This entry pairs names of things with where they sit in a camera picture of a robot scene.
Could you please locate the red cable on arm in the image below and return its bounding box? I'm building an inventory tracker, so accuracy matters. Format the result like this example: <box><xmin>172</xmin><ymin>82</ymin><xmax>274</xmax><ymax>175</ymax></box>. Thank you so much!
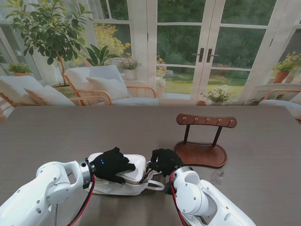
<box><xmin>169</xmin><ymin>169</ymin><xmax>187</xmax><ymax>226</ymax></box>
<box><xmin>68</xmin><ymin>175</ymin><xmax>96</xmax><ymax>226</ymax></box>

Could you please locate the dark wooden necklace stand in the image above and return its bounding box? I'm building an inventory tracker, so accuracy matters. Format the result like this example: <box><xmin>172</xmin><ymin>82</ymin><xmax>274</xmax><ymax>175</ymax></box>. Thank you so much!
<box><xmin>173</xmin><ymin>113</ymin><xmax>228</xmax><ymax>168</ymax></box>

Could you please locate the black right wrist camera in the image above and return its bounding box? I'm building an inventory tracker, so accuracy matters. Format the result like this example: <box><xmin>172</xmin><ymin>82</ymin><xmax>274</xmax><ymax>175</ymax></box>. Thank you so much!
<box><xmin>164</xmin><ymin>181</ymin><xmax>174</xmax><ymax>195</ymax></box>

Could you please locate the red cable on right arm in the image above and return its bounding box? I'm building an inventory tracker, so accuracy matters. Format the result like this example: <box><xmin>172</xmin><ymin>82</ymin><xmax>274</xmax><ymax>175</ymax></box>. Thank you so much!
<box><xmin>169</xmin><ymin>169</ymin><xmax>187</xmax><ymax>226</ymax></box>

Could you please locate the red cable on left arm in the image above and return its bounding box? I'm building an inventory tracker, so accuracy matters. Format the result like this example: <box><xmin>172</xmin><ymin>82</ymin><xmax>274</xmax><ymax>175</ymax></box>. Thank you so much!
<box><xmin>68</xmin><ymin>175</ymin><xmax>96</xmax><ymax>226</ymax></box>

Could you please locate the white zip pouch bag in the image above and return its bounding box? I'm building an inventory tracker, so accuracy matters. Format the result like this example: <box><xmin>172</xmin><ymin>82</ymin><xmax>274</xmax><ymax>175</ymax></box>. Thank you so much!
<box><xmin>85</xmin><ymin>152</ymin><xmax>165</xmax><ymax>196</ymax></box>

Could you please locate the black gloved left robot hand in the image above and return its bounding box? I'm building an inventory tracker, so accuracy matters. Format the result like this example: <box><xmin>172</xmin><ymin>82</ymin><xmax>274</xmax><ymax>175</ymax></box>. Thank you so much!
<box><xmin>89</xmin><ymin>147</ymin><xmax>136</xmax><ymax>185</ymax></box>

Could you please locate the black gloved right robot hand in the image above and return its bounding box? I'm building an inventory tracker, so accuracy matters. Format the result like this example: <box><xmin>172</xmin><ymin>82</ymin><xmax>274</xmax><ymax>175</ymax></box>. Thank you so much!
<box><xmin>150</xmin><ymin>148</ymin><xmax>184</xmax><ymax>178</ymax></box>

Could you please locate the printed sunroom backdrop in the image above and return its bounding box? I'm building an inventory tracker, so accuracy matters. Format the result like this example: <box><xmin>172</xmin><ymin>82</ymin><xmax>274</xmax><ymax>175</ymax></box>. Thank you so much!
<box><xmin>0</xmin><ymin>0</ymin><xmax>301</xmax><ymax>124</ymax></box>

